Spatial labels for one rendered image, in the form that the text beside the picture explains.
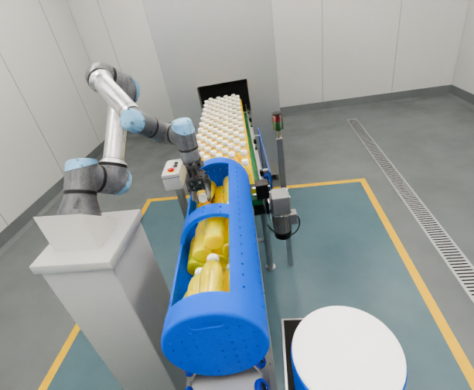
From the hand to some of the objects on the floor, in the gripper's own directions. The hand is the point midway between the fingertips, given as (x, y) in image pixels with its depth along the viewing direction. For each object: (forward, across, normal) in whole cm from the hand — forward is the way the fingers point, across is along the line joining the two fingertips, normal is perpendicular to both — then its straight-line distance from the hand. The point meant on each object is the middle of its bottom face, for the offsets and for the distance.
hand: (202, 199), depth 128 cm
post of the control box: (+116, -23, +51) cm, 129 cm away
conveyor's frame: (+116, +6, +117) cm, 165 cm away
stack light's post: (+116, +42, +69) cm, 142 cm away
